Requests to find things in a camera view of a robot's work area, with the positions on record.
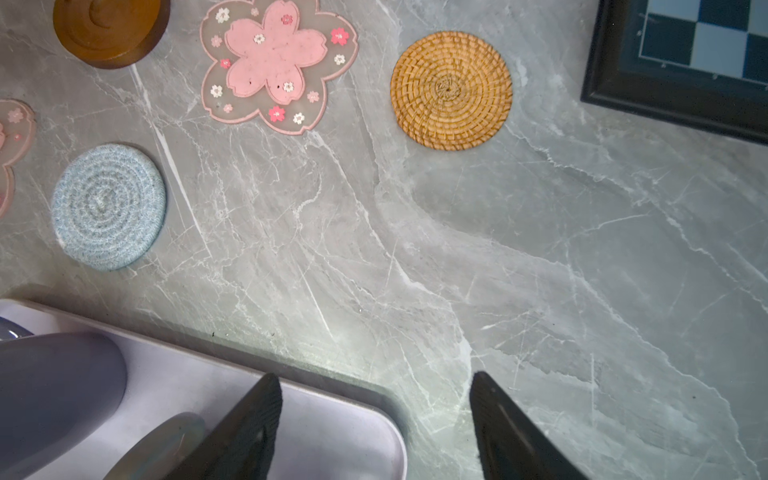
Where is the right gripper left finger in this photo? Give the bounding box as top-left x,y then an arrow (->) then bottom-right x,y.
165,373 -> 283,480

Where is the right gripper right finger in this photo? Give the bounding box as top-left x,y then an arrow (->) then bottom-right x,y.
469,371 -> 587,480

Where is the blue woven round coaster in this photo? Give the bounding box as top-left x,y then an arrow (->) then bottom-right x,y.
51,143 -> 167,271

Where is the pink flower coaster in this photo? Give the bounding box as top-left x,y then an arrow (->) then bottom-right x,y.
1,98 -> 37,216
200,1 -> 359,135

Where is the black mug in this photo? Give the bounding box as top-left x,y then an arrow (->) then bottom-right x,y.
104,412 -> 207,480

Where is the brown wooden coaster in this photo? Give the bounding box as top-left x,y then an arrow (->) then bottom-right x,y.
53,0 -> 171,69

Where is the rattan woven round coaster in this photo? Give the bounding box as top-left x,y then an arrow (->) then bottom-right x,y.
390,31 -> 513,151

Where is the lavender silicone tray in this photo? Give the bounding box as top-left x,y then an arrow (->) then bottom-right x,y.
1,299 -> 408,479

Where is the black checkerboard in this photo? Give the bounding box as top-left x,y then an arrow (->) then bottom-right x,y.
581,0 -> 767,144

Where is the grey mug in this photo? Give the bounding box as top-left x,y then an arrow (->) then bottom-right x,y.
1,332 -> 128,479

